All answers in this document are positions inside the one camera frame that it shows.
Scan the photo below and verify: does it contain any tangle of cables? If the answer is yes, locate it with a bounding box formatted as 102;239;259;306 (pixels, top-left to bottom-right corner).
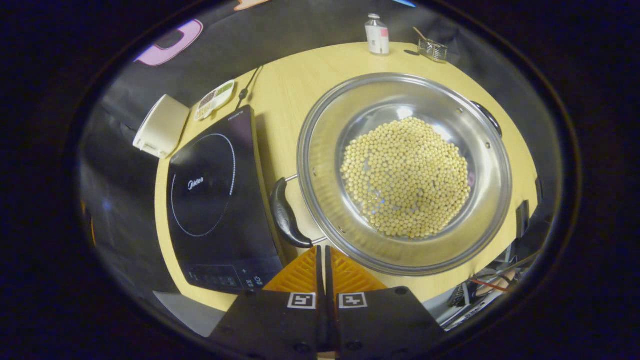
447;250;538;326

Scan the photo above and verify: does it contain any steel pot with black handles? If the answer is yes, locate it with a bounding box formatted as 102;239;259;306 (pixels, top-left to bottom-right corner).
270;72;513;277

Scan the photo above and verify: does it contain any small divided grain dish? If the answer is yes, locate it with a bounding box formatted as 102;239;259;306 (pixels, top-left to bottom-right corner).
194;79;236;122

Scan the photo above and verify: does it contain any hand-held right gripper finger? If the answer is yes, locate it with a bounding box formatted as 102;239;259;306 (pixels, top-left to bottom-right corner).
325;245;446;358
207;245;328;356

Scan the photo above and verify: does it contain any small wire basket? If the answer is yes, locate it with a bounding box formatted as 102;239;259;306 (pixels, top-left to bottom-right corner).
412;26;449;63

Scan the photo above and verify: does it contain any clear bottle with pink label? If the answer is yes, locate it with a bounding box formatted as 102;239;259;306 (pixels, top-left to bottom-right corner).
364;13;390;56

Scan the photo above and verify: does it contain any pile of soybeans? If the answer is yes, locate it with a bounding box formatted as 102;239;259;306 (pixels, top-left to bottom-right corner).
340;116;472;239

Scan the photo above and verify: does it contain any white toaster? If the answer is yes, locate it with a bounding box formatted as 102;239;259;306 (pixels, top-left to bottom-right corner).
132;94;191;160

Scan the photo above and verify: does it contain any black induction cooktop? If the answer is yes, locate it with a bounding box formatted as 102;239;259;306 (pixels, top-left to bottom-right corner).
166;105;288;295

